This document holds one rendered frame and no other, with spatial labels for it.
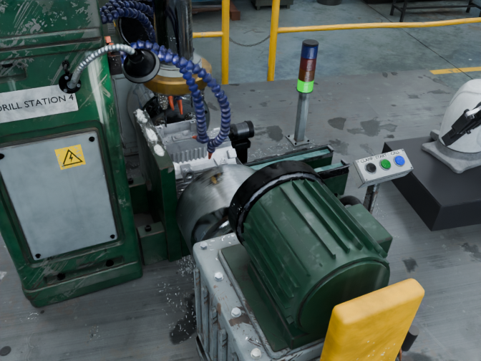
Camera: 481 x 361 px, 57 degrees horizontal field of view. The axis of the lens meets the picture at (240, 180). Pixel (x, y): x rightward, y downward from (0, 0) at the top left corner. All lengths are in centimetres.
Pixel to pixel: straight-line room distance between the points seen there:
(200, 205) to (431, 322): 69
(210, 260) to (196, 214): 18
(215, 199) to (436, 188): 82
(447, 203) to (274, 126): 80
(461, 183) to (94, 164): 116
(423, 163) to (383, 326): 110
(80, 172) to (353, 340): 68
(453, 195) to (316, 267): 99
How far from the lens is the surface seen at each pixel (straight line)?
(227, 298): 81
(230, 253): 86
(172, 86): 109
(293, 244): 66
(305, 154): 158
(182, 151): 123
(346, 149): 186
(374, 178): 130
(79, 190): 107
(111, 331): 123
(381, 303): 60
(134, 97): 153
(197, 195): 104
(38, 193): 106
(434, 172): 165
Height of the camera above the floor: 181
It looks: 38 degrees down
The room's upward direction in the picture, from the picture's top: 2 degrees clockwise
